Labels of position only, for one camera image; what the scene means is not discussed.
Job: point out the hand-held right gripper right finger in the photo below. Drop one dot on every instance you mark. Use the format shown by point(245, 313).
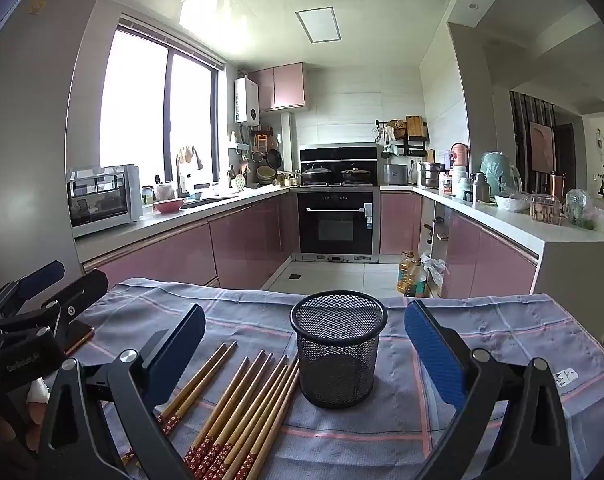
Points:
point(434, 355)

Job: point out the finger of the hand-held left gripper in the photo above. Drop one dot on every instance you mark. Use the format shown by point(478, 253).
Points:
point(84, 292)
point(42, 275)

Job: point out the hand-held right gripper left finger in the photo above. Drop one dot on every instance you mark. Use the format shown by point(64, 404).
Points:
point(177, 355)

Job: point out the black mesh utensil holder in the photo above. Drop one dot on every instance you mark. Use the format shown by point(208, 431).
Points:
point(339, 360)

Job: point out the bundle of wooden chopsticks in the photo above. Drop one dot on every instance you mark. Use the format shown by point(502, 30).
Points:
point(262, 400)

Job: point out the person's left hand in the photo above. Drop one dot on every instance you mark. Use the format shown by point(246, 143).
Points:
point(34, 417)

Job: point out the orange-edged smartphone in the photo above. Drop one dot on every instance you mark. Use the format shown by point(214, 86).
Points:
point(79, 336)

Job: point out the white plastic bag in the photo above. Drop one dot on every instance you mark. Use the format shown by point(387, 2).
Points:
point(435, 270)

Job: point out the white countertop oven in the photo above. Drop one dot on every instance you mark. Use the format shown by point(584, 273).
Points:
point(102, 205)

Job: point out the checked grey tablecloth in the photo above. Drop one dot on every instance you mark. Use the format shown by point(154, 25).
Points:
point(381, 440)

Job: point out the pink lower cabinets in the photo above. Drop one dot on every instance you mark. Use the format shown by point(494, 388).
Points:
point(481, 260)
point(182, 255)

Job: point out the grey refrigerator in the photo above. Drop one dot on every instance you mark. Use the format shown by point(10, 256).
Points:
point(32, 160)

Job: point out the pink bowl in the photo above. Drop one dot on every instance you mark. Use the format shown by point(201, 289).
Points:
point(168, 206)

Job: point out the sink faucet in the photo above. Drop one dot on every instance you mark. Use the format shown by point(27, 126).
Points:
point(181, 180)

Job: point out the black built-in oven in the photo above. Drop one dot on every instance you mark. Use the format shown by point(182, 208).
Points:
point(334, 225)

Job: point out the white bowl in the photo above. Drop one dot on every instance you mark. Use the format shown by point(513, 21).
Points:
point(511, 203)

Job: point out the hanging beige cloth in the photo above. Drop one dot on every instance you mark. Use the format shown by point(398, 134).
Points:
point(189, 156)

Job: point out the steel thermos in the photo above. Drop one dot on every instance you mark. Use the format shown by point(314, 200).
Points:
point(481, 189)

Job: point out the steel stock pot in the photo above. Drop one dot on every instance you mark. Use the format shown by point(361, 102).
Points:
point(431, 175)

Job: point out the clear egg container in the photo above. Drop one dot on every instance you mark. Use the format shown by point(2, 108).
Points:
point(545, 210)

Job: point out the green kitchen appliance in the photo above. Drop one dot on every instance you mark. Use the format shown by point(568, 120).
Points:
point(494, 172)

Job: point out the black wok with lid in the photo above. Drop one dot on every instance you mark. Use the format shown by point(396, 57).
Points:
point(356, 175)
point(316, 175)

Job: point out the kitchen window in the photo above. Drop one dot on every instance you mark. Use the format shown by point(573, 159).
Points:
point(132, 100)

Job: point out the pink kettle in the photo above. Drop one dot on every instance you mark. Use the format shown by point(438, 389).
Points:
point(460, 155)

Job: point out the bagged green vegetables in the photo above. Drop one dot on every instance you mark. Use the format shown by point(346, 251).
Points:
point(586, 212)

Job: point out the hanging frying pan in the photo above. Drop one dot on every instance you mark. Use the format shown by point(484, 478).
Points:
point(274, 159)

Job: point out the black range hood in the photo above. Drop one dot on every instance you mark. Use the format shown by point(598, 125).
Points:
point(339, 152)

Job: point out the wooden cutting board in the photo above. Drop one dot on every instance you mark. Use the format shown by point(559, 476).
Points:
point(415, 126)

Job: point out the white water heater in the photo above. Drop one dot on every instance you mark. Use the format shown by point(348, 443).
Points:
point(247, 100)

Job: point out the pink upper cabinet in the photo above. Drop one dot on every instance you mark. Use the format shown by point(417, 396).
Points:
point(287, 85)

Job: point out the ceiling light panel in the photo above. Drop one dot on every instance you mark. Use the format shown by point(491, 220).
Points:
point(318, 25)

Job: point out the black wall rack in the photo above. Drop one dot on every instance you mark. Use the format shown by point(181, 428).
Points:
point(416, 147)

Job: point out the framed wall picture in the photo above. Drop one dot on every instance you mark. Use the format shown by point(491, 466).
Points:
point(541, 147)

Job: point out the wall clock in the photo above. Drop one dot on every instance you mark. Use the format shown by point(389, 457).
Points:
point(601, 142)

